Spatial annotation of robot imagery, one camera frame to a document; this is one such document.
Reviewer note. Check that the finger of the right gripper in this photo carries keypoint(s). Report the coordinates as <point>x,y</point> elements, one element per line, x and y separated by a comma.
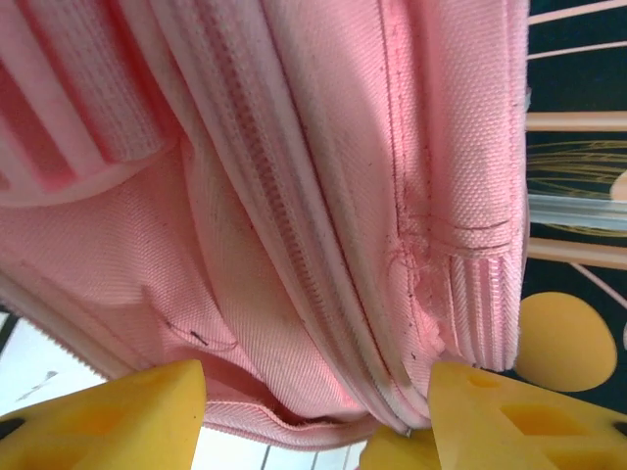
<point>397,453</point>

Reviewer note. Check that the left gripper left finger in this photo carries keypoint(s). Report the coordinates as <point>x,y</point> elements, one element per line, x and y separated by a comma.
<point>122,431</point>

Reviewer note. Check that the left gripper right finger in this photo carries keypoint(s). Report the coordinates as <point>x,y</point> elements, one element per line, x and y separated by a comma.
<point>455,416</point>

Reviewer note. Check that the pink backpack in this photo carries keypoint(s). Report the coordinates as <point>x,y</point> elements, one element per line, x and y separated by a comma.
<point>294,196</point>

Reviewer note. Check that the aluminium corner post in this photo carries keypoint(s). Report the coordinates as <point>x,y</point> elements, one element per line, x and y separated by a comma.
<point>578,211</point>

